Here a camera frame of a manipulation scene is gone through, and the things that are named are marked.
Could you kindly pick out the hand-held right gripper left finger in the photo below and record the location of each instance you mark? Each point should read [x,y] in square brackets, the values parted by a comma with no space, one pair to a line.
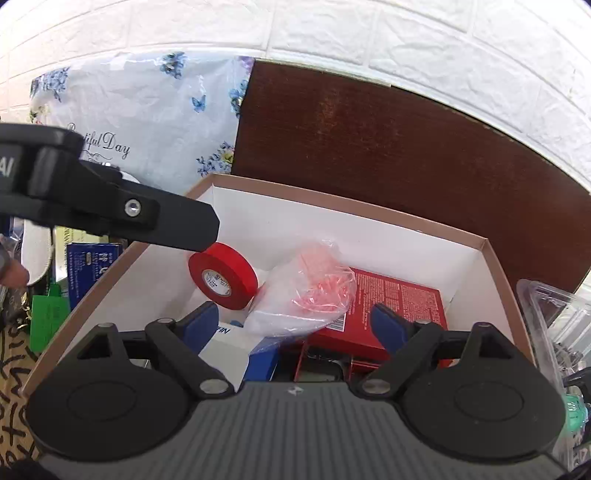
[203,321]

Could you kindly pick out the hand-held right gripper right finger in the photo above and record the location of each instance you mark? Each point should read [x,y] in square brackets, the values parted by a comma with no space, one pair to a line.
[388,324]

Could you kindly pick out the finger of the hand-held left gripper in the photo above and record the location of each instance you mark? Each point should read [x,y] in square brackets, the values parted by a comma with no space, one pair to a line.
[175,221]

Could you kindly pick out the red tape roll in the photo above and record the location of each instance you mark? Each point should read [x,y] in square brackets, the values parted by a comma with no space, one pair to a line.
[231,268]

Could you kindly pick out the pink cardboard box white inside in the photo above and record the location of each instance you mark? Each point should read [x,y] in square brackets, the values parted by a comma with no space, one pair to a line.
[369,230]

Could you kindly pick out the clear bag of pink bits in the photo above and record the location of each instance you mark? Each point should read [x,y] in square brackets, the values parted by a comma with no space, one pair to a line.
[295,297]

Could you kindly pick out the person's left hand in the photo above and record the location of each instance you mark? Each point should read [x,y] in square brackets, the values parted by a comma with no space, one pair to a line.
[16,276]

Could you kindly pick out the red printed box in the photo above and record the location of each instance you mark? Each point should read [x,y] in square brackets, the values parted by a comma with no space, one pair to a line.
[406,300]

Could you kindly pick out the white and blue box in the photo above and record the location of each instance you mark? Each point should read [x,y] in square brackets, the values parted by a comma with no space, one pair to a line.
[226,351]

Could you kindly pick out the blue printed box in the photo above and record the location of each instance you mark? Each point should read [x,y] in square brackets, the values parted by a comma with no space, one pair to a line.
[90,272]

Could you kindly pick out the white floral plastic bag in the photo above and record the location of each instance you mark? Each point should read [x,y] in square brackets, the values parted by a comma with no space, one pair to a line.
[152,106]

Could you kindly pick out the clear plastic container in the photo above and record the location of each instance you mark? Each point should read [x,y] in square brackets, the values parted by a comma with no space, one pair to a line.
[545,307]

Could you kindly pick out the green box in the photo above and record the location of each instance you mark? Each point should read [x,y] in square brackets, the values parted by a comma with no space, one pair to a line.
[46,318]

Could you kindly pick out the dark brown wooden board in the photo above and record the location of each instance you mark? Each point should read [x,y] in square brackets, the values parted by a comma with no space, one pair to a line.
[392,152]

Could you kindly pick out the tan black patterned cloth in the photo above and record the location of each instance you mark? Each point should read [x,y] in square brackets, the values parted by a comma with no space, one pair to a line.
[14,397]

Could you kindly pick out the small green plastic item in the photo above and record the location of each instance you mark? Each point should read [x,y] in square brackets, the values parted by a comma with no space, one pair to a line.
[575,408]

